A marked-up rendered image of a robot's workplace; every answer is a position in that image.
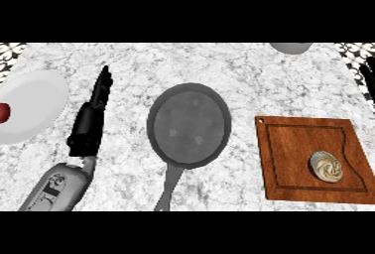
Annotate grey frying pan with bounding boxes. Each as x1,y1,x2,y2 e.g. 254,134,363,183
145,82,233,212

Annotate brown wooden cutting board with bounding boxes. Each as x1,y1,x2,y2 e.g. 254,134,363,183
254,115,375,205

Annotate cream frosted cupcake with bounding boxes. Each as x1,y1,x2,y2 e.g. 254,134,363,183
309,150,344,184

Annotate grey bowl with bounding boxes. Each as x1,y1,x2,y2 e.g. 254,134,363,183
269,43,313,56

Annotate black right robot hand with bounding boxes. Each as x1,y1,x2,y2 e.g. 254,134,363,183
358,56,375,97

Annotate white plate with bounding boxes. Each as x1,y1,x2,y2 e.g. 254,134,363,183
0,69,71,146

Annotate red apple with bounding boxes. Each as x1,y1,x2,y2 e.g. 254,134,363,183
0,102,12,124

